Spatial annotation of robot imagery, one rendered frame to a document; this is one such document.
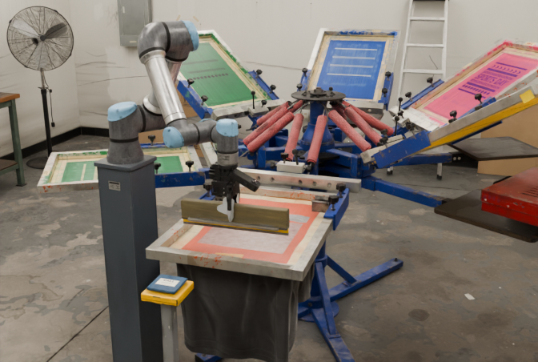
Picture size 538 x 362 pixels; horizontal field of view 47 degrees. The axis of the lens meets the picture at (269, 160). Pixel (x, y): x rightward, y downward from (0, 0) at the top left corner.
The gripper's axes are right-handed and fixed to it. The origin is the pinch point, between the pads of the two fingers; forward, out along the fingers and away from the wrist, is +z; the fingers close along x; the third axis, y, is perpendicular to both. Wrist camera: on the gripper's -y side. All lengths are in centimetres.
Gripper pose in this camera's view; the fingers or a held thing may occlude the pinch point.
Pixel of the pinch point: (234, 216)
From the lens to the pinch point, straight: 225.8
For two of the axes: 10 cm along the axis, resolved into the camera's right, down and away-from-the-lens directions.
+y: -9.5, -0.9, 2.9
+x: -3.0, 2.8, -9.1
